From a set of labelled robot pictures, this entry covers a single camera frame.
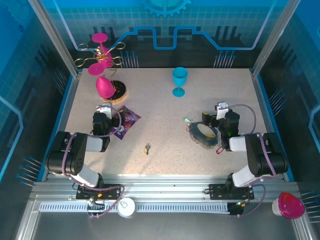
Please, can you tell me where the keyring bundle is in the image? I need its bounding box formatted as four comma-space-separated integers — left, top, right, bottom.
186, 121, 222, 151

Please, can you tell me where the purple candy bag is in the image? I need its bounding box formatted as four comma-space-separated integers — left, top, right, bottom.
109, 105, 142, 140

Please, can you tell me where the chocolate doughnut toy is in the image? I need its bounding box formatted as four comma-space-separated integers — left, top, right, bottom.
103, 79, 128, 102

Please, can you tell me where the pink plastic wine glass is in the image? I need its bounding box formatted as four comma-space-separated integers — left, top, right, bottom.
91, 32, 114, 69
87, 63, 115, 99

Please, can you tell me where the blue plastic goblet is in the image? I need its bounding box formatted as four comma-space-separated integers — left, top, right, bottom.
171, 66, 189, 98

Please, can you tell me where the white tin can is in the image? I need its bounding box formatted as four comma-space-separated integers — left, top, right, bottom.
116, 197, 136, 219

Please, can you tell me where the pink lidded cup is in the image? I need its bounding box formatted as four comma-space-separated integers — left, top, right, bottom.
271, 191, 306, 220

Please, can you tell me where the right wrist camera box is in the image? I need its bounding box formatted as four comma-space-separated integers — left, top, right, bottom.
214, 101, 230, 120

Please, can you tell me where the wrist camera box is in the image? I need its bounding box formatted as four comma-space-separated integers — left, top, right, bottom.
96, 102, 114, 119
214, 101, 230, 120

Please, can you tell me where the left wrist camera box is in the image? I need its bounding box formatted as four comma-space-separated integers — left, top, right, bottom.
96, 102, 114, 119

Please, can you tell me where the gold wire glass rack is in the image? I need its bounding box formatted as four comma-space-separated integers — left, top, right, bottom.
74, 41, 126, 76

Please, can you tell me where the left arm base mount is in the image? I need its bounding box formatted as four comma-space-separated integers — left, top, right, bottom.
74, 183, 125, 201

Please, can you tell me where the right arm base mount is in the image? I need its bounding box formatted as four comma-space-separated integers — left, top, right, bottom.
208, 183, 255, 200

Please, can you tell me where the aluminium front rail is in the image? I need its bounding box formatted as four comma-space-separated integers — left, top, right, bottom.
32, 173, 301, 200

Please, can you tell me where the white slotted cable duct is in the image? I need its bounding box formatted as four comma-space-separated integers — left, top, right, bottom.
39, 201, 231, 214

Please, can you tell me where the aluminium frame post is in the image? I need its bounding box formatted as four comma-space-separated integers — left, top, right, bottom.
250, 0, 302, 77
27, 0, 83, 77

